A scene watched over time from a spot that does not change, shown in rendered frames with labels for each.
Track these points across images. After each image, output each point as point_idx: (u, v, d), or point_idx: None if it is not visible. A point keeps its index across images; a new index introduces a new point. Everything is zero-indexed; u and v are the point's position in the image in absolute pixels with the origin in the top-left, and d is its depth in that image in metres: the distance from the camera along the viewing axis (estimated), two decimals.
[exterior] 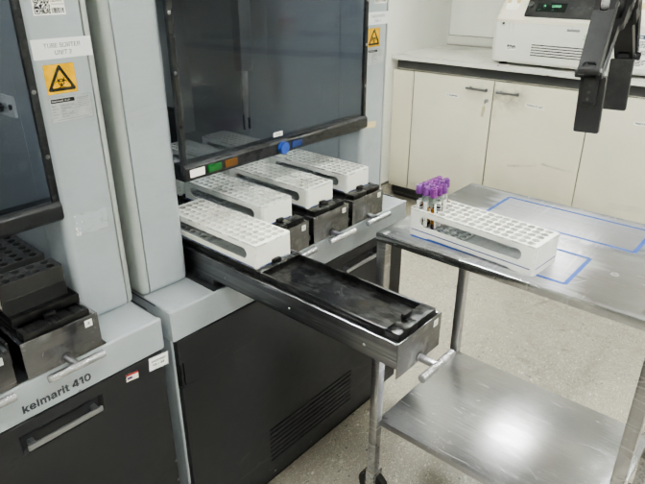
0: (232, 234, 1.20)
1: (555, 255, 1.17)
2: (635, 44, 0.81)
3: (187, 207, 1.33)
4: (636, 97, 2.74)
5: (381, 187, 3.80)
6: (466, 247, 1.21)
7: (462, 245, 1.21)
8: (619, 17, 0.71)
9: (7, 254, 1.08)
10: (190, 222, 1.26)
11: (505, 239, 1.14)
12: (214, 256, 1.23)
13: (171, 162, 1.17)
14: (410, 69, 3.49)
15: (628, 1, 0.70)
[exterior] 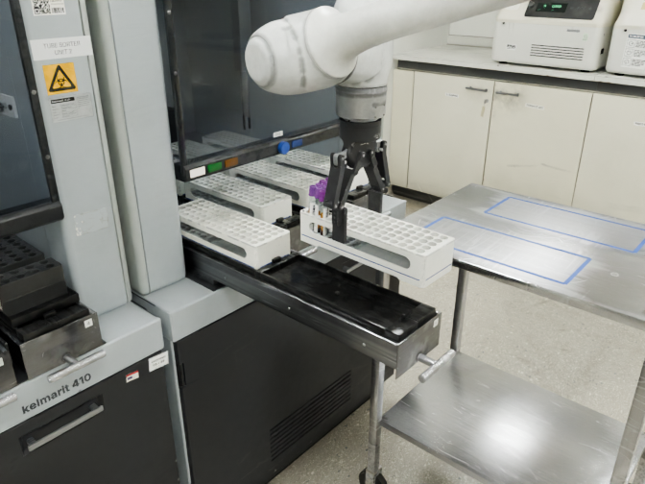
0: (232, 234, 1.20)
1: (451, 263, 1.06)
2: (385, 181, 1.14)
3: (187, 207, 1.33)
4: (636, 97, 2.74)
5: None
6: (356, 254, 1.09)
7: (351, 254, 1.09)
8: (353, 165, 1.05)
9: (7, 254, 1.08)
10: (190, 222, 1.26)
11: (394, 246, 1.02)
12: (214, 256, 1.23)
13: (171, 162, 1.17)
14: (410, 69, 3.49)
15: (358, 157, 1.05)
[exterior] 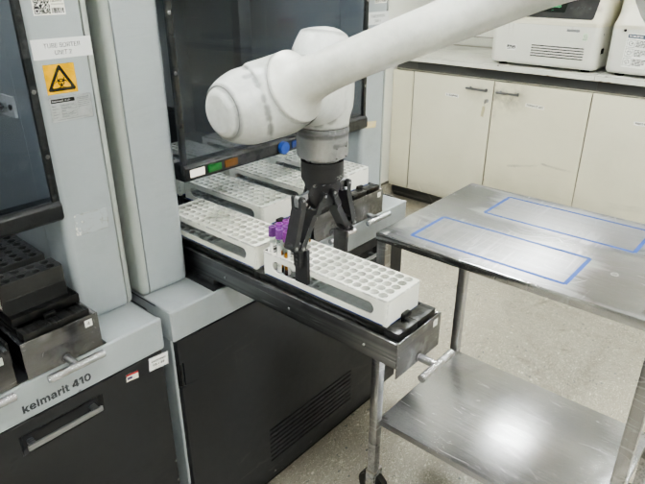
0: (232, 234, 1.20)
1: (417, 305, 1.03)
2: (350, 218, 1.11)
3: (187, 207, 1.33)
4: (636, 97, 2.74)
5: (381, 187, 3.80)
6: (320, 297, 1.06)
7: (315, 295, 1.06)
8: (316, 206, 1.02)
9: (7, 254, 1.08)
10: (190, 222, 1.26)
11: (356, 290, 0.99)
12: (214, 256, 1.23)
13: (171, 162, 1.17)
14: (410, 69, 3.49)
15: (320, 198, 1.02)
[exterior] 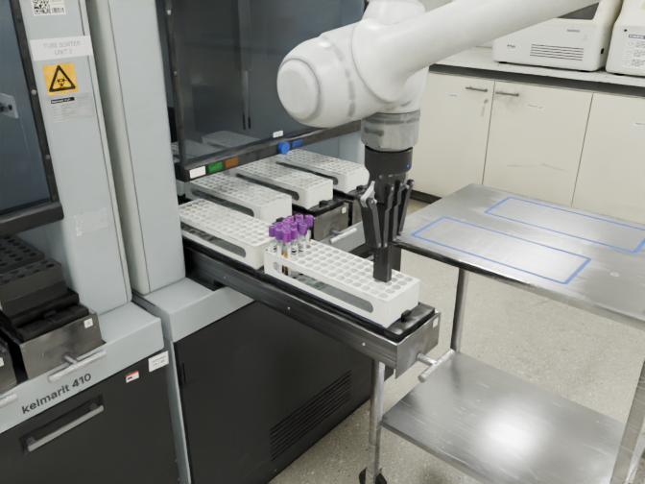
0: (232, 234, 1.20)
1: (417, 305, 1.03)
2: (370, 233, 0.96)
3: (187, 207, 1.33)
4: (636, 97, 2.74)
5: None
6: (320, 297, 1.06)
7: (315, 295, 1.06)
8: None
9: (7, 254, 1.08)
10: (190, 222, 1.26)
11: (356, 290, 0.99)
12: (214, 256, 1.23)
13: (171, 162, 1.17)
14: None
15: None
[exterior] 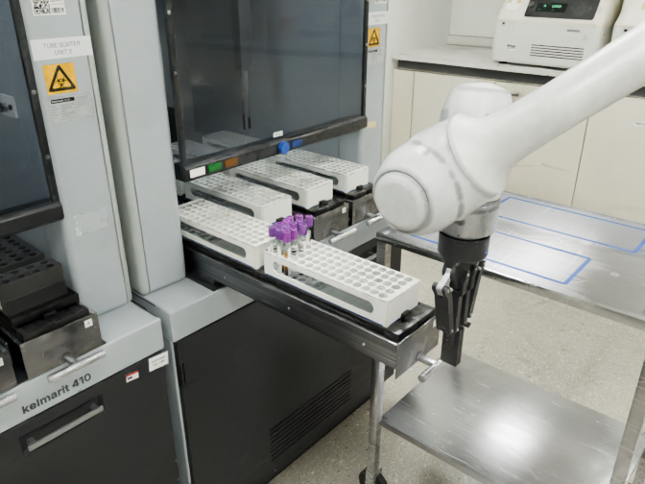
0: (232, 234, 1.20)
1: (417, 305, 1.03)
2: (441, 319, 0.92)
3: (187, 207, 1.33)
4: (636, 97, 2.74)
5: None
6: (320, 297, 1.06)
7: (315, 295, 1.06)
8: None
9: (7, 254, 1.08)
10: (190, 222, 1.26)
11: (356, 290, 0.99)
12: (214, 256, 1.23)
13: (171, 162, 1.17)
14: (410, 69, 3.49)
15: None
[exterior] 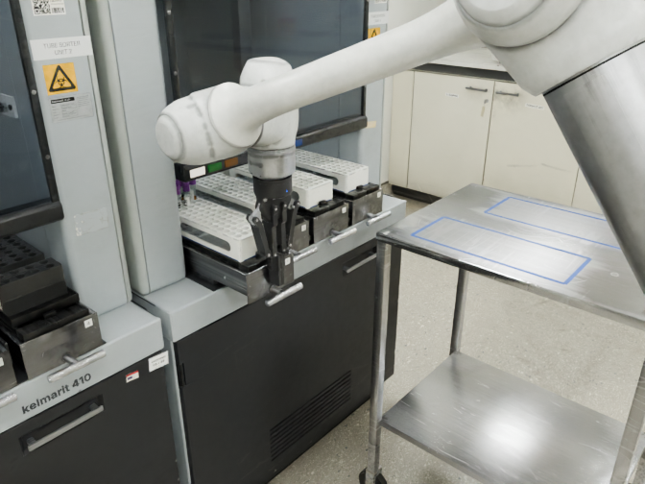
0: None
1: None
2: (261, 246, 1.16)
3: None
4: None
5: (381, 187, 3.80)
6: (195, 241, 1.27)
7: (192, 240, 1.28)
8: None
9: (7, 254, 1.08)
10: None
11: (218, 232, 1.21)
12: None
13: (171, 162, 1.17)
14: (410, 69, 3.49)
15: None
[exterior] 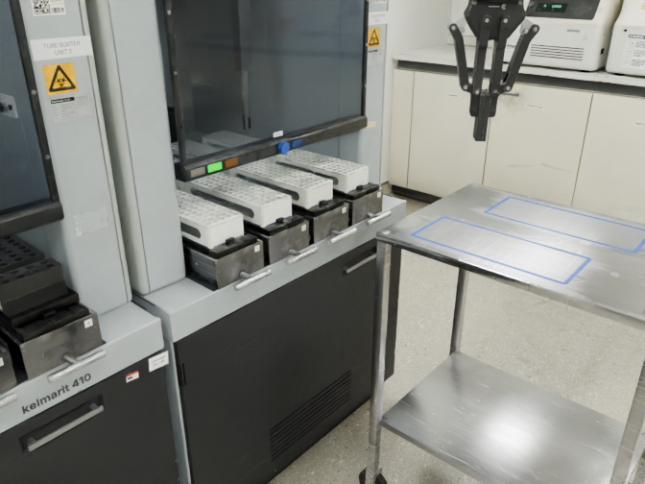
0: None
1: (242, 235, 1.31)
2: (506, 80, 0.86)
3: None
4: (636, 97, 2.74)
5: (381, 187, 3.80)
6: None
7: None
8: (474, 33, 0.83)
9: (7, 254, 1.08)
10: None
11: (189, 221, 1.26)
12: None
13: (171, 162, 1.17)
14: (410, 69, 3.49)
15: (481, 24, 0.82)
